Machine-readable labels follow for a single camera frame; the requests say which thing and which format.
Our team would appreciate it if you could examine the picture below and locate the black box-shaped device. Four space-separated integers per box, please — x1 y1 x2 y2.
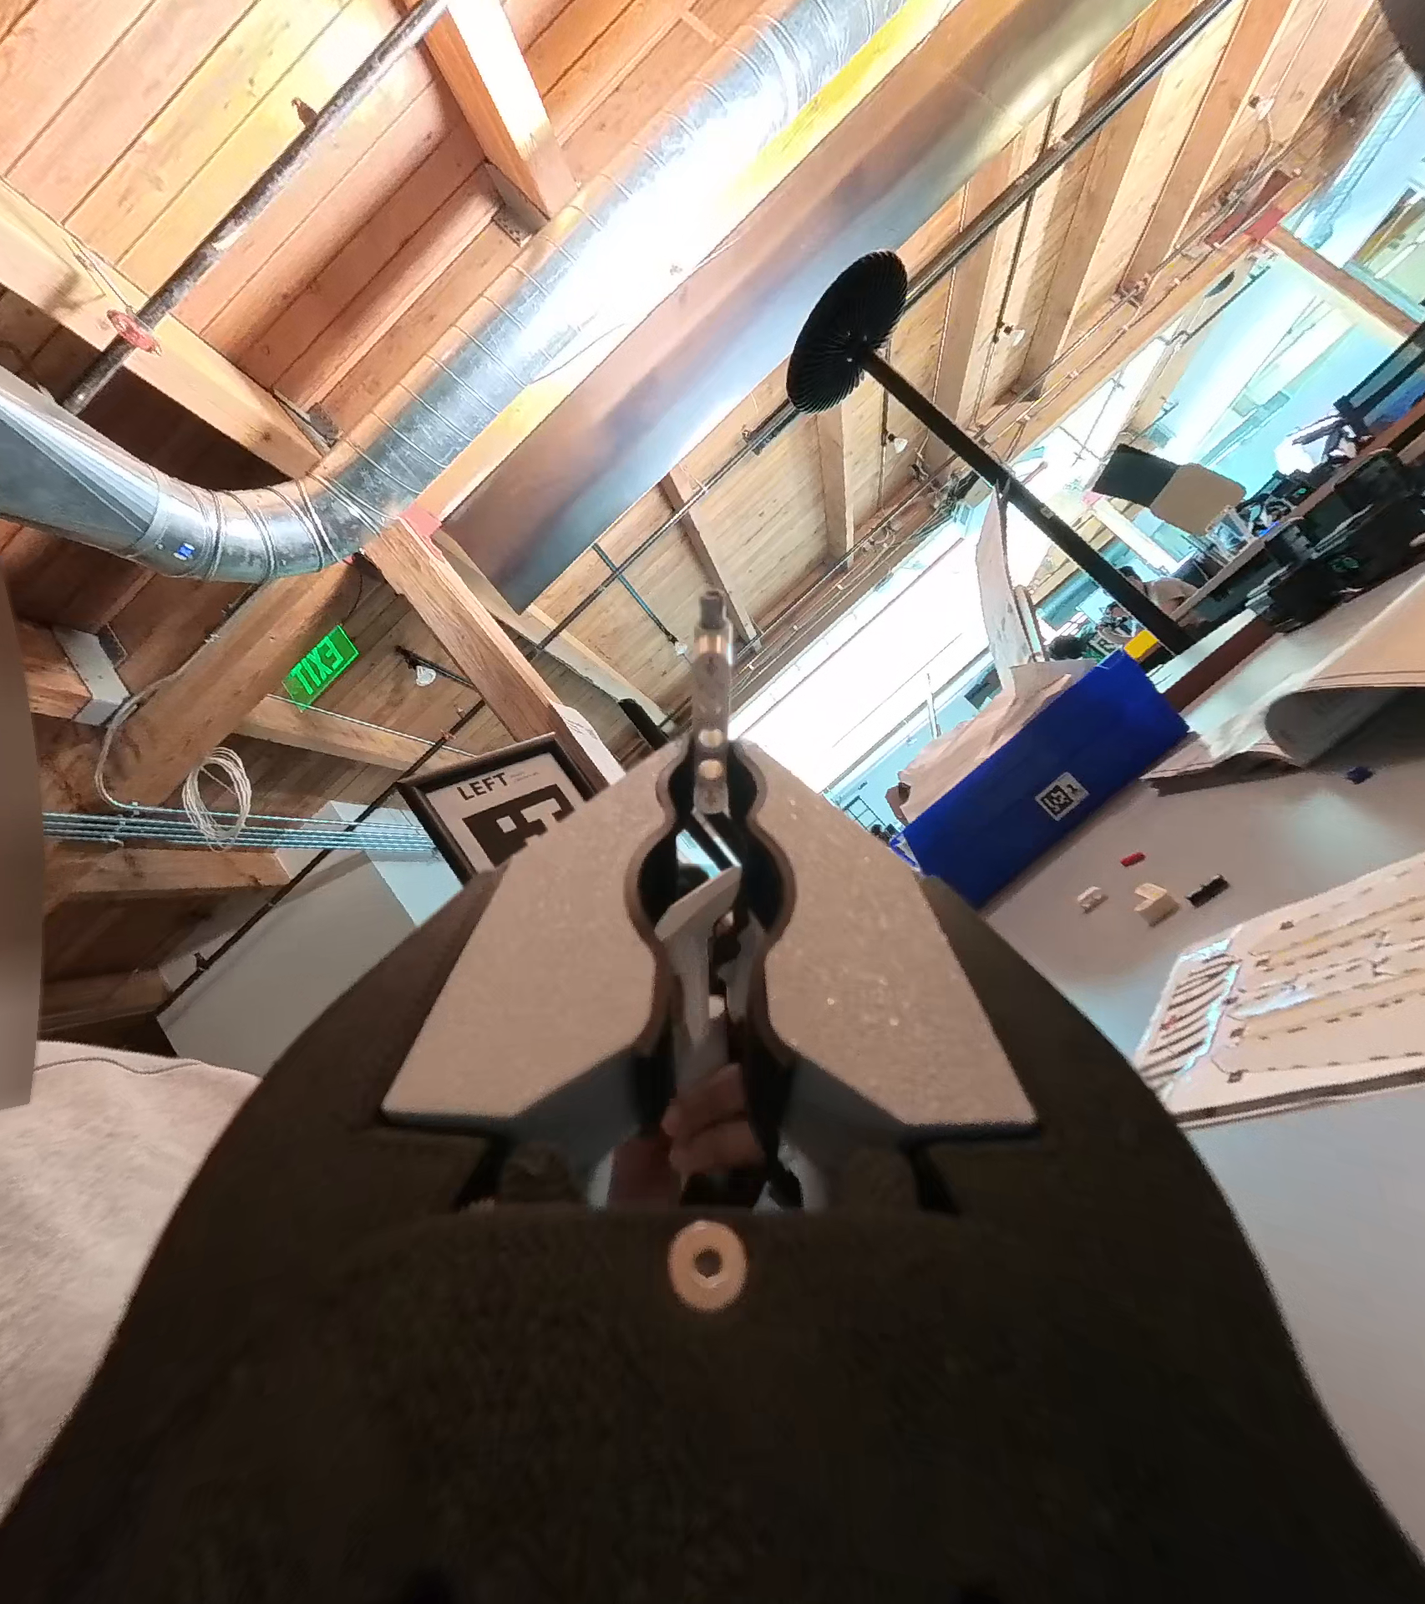
1262 507 1425 631

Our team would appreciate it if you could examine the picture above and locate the zebra striped sticker sheet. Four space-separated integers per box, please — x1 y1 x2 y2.
1132 820 1425 1119

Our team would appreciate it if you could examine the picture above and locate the coil of white cable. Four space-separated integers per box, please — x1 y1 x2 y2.
181 745 251 854

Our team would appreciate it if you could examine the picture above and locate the blue plastic bin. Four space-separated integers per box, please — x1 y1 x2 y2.
901 653 1192 907

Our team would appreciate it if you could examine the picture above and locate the person's left hand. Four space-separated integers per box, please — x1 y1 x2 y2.
610 1065 750 1211

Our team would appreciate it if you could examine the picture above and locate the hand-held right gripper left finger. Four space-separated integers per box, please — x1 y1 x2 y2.
381 739 696 1199

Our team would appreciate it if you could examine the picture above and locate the black ceiling pipe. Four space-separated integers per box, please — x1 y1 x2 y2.
62 0 455 418

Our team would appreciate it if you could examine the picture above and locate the white junction box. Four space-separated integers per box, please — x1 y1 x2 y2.
55 624 163 728

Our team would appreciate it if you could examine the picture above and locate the silver round air duct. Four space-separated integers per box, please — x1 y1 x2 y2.
0 0 959 588

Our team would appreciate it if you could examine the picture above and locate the white lego beam with axle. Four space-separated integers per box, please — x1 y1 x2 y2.
691 590 739 829

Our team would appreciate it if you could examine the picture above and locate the white plastic bag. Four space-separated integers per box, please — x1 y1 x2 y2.
907 658 1096 804

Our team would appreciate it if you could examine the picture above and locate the black disc lamp on pole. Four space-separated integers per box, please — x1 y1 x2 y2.
786 251 1197 656

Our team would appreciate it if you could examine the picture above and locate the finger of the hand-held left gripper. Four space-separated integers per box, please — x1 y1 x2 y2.
656 865 750 1110

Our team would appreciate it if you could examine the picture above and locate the grey lego instruction booklet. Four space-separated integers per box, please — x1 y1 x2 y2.
1145 507 1425 784

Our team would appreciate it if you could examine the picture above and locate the wire cable tray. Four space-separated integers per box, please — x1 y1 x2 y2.
42 808 438 862

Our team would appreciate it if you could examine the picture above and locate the green exit sign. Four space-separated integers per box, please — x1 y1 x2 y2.
285 624 361 710

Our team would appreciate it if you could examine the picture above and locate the background desk monitor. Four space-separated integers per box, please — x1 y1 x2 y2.
1092 445 1247 543

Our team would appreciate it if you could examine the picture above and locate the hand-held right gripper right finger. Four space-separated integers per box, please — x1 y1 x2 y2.
725 739 1040 1199

